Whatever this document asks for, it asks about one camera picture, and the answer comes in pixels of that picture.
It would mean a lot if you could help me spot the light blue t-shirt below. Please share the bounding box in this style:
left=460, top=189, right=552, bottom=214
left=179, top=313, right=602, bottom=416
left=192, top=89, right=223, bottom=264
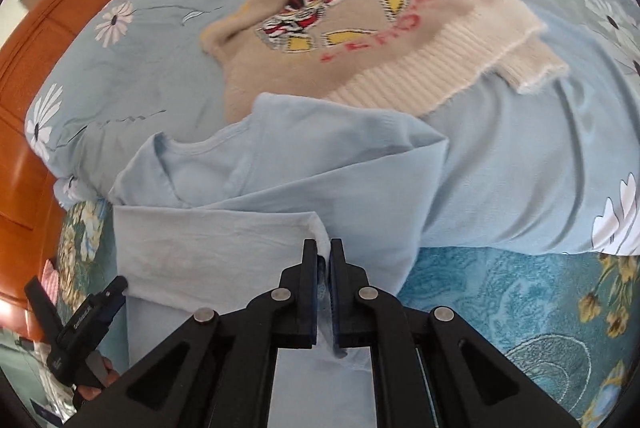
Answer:
left=108, top=92, right=450, bottom=428

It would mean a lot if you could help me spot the person's left hand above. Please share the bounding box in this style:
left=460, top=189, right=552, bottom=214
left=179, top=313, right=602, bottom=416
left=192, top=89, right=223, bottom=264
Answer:
left=76, top=352, right=119, bottom=401

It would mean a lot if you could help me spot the pink knitted cloth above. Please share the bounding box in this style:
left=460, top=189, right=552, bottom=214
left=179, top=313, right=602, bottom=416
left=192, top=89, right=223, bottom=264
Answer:
left=40, top=260, right=60, bottom=304

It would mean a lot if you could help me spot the orange wooden headboard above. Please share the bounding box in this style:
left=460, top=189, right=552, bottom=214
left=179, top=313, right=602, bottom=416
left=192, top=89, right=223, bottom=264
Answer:
left=0, top=0, right=174, bottom=344

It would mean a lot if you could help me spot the teal floral bed sheet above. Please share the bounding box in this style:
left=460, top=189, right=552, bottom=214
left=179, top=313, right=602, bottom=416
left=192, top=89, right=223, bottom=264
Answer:
left=56, top=200, right=639, bottom=427

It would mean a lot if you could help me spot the grey-blue daisy duvet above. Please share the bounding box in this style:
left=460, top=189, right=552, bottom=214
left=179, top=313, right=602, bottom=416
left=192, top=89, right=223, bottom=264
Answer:
left=25, top=0, right=639, bottom=255

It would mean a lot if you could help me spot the beige cartoon knit sweater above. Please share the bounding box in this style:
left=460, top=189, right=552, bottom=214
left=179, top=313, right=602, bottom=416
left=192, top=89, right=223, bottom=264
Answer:
left=201, top=0, right=568, bottom=122

